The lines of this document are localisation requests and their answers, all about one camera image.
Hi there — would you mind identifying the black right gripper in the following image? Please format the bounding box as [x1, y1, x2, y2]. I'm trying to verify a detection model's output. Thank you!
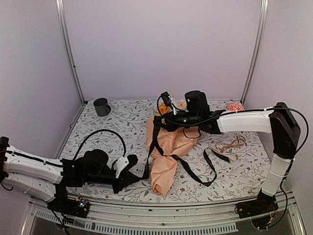
[153, 111, 200, 132]

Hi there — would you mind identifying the peach wrapping paper sheet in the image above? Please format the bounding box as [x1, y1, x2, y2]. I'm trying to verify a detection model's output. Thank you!
[150, 127, 200, 197]

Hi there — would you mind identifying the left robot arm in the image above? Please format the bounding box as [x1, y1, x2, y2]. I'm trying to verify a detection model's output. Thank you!
[0, 137, 140, 212]

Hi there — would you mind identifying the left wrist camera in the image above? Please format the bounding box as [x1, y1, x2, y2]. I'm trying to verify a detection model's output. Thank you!
[112, 154, 138, 179]

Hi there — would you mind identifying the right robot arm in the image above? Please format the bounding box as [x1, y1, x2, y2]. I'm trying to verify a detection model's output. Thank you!
[158, 91, 308, 213]

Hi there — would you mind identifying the dark grey mug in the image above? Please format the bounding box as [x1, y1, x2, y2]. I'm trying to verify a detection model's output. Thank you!
[93, 97, 111, 117]

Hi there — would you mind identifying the tan ribbon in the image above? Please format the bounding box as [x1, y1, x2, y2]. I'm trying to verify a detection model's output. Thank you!
[209, 136, 246, 162]

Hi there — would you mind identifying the black printed ribbon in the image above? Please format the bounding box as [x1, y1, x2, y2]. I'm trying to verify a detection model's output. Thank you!
[141, 116, 217, 187]

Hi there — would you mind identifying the red patterned small dish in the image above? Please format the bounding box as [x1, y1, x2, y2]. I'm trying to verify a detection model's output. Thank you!
[227, 103, 245, 112]

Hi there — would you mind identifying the orange fake flower stem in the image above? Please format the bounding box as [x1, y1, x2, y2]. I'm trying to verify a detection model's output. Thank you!
[153, 99, 188, 117]

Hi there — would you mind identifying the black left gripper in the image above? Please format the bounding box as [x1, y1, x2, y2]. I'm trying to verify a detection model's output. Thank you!
[84, 168, 140, 194]

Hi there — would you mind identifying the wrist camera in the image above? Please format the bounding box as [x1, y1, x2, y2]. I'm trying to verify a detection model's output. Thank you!
[160, 92, 177, 115]
[112, 154, 138, 179]

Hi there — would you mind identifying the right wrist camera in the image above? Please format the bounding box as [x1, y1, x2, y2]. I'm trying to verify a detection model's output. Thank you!
[160, 92, 177, 115]

